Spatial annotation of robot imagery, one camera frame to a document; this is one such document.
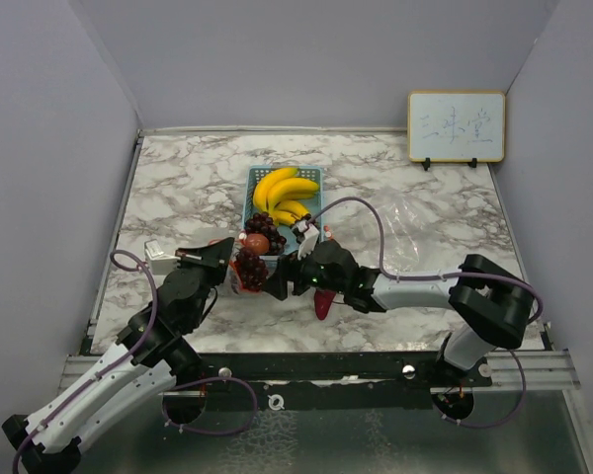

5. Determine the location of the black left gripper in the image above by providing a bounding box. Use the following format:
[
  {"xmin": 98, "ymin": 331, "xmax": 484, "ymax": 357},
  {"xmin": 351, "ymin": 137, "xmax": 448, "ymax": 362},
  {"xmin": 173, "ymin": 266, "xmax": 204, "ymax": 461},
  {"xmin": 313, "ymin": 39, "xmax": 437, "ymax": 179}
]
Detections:
[{"xmin": 174, "ymin": 237, "xmax": 235, "ymax": 330}]

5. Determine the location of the small framed whiteboard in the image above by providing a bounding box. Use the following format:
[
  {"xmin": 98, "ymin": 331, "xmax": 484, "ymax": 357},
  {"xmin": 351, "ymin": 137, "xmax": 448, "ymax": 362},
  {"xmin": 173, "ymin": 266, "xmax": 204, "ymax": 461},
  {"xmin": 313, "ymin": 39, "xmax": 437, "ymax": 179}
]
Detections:
[{"xmin": 407, "ymin": 90, "xmax": 506, "ymax": 169}]

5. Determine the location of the red grape bunch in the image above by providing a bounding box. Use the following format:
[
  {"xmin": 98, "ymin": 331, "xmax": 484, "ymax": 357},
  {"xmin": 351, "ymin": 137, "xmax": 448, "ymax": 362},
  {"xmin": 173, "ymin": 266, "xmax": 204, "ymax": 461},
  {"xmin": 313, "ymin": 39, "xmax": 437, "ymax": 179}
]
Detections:
[{"xmin": 234, "ymin": 247, "xmax": 269, "ymax": 292}]

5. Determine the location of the yellow banana bunch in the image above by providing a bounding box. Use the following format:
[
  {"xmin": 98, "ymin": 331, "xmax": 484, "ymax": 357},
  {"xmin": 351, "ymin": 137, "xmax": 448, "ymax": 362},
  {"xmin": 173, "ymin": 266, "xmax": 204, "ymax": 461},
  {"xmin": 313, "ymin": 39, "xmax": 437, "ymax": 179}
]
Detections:
[{"xmin": 252, "ymin": 167, "xmax": 320, "ymax": 226}]

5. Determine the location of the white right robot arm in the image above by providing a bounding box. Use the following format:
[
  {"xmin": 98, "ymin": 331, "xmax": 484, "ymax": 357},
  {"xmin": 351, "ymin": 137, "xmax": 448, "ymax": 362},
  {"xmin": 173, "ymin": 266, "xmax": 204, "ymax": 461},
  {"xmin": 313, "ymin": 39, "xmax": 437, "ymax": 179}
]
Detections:
[{"xmin": 262, "ymin": 241, "xmax": 535, "ymax": 386}]

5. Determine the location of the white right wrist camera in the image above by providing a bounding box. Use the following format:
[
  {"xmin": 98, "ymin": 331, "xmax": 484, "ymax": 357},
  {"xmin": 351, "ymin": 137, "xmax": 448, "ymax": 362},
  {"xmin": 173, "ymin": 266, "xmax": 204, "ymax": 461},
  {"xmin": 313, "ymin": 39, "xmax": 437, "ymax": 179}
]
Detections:
[{"xmin": 292, "ymin": 219, "xmax": 320, "ymax": 260}]

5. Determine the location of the dark purple grape bunch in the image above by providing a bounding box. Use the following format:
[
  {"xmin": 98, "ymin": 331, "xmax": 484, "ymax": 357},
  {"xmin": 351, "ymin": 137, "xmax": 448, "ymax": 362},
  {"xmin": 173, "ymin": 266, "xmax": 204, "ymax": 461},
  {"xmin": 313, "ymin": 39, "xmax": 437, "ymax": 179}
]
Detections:
[{"xmin": 244, "ymin": 212, "xmax": 287, "ymax": 256}]

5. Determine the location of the clear orange zipper bag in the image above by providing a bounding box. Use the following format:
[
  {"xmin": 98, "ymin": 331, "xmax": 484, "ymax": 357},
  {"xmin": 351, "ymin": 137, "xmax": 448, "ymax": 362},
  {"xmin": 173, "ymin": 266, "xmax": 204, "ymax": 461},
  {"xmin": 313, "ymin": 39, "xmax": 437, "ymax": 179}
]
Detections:
[{"xmin": 227, "ymin": 232, "xmax": 270, "ymax": 295}]

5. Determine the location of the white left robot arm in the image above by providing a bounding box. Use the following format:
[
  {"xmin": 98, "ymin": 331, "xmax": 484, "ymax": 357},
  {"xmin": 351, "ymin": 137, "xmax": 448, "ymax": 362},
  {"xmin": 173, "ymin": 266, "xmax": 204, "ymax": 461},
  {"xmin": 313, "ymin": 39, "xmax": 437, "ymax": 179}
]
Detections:
[{"xmin": 2, "ymin": 238, "xmax": 234, "ymax": 473}]

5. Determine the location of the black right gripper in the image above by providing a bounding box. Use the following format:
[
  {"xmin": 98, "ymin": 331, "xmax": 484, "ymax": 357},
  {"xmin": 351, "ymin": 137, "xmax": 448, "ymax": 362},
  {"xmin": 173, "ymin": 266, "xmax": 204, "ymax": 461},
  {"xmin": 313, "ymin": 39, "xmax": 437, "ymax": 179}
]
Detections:
[{"xmin": 261, "ymin": 241, "xmax": 347, "ymax": 299}]

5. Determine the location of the light blue plastic basket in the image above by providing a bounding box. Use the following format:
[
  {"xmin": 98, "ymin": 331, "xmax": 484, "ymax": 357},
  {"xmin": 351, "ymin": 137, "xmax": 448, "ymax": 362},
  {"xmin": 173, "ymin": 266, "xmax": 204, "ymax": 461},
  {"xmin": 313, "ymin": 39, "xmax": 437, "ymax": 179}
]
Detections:
[{"xmin": 242, "ymin": 165, "xmax": 323, "ymax": 259}]

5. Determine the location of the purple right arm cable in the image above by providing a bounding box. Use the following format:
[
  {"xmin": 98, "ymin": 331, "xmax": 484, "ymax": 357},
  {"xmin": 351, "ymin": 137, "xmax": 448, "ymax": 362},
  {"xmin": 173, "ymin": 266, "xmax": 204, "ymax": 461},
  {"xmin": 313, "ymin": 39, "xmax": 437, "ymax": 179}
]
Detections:
[{"xmin": 303, "ymin": 196, "xmax": 545, "ymax": 429}]

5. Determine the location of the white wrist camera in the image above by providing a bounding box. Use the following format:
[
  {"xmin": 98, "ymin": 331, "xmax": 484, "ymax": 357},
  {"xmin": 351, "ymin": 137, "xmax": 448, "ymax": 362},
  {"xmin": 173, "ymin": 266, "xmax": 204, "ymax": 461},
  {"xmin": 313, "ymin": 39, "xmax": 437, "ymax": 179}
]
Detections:
[
  {"xmin": 292, "ymin": 219, "xmax": 320, "ymax": 260},
  {"xmin": 143, "ymin": 239, "xmax": 178, "ymax": 276}
]

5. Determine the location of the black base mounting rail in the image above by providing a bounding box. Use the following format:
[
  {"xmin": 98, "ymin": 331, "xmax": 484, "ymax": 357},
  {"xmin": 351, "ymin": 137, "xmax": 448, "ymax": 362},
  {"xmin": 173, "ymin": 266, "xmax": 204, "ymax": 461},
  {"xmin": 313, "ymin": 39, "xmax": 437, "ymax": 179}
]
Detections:
[{"xmin": 181, "ymin": 351, "xmax": 491, "ymax": 411}]

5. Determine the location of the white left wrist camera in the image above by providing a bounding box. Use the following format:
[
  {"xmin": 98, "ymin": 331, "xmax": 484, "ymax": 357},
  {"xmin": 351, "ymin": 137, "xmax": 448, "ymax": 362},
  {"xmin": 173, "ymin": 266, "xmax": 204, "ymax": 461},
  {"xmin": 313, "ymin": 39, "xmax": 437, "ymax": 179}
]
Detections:
[{"xmin": 143, "ymin": 239, "xmax": 178, "ymax": 276}]

